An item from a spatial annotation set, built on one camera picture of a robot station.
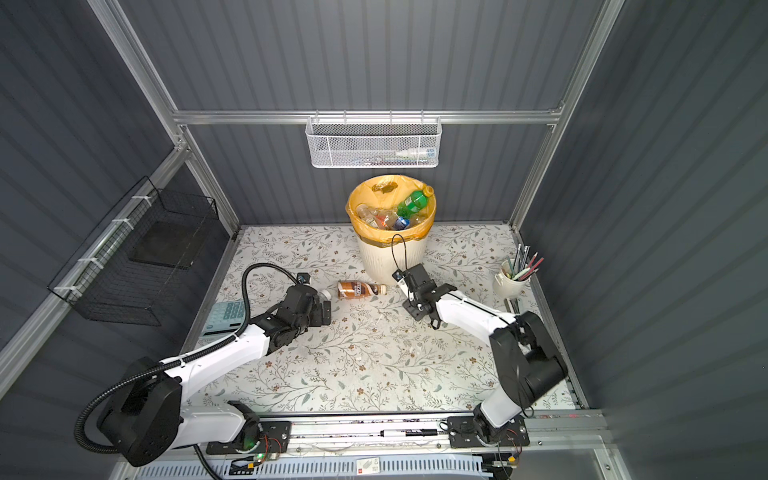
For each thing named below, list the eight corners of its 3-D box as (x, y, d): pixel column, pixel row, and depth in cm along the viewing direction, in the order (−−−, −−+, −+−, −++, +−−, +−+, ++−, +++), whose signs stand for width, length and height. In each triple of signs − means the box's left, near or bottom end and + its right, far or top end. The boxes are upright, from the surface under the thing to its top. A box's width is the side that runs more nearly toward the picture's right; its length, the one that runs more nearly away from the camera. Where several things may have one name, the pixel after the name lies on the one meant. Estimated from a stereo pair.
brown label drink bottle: (338, 302, 101) (336, 293, 96) (340, 290, 104) (337, 281, 99) (387, 302, 101) (387, 293, 96) (387, 290, 104) (387, 281, 99)
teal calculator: (208, 334, 94) (204, 330, 92) (221, 305, 101) (216, 300, 98) (238, 334, 94) (234, 330, 92) (248, 305, 101) (245, 300, 98)
